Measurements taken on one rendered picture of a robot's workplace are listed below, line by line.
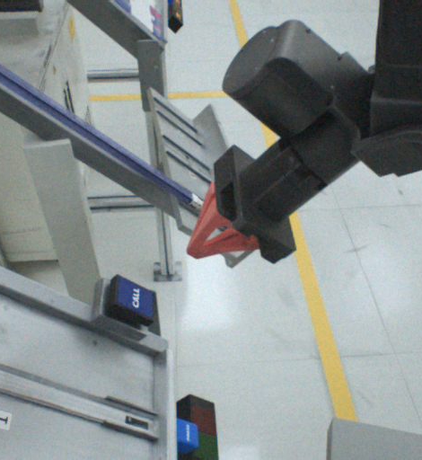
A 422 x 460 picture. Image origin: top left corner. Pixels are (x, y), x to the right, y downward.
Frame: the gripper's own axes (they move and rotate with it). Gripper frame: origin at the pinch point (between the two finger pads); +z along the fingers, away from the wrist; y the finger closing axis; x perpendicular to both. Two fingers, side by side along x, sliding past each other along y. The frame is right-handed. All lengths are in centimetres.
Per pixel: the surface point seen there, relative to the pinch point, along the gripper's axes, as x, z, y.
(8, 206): -1, 77, -72
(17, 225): 5, 82, -72
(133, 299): -1.6, 8.2, 1.9
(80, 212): -3.3, 21.4, -21.2
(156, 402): 4.6, 12.2, 9.6
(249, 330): 68, 54, -47
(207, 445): 12.9, 13.9, 11.4
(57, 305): -8.1, 11.3, 3.7
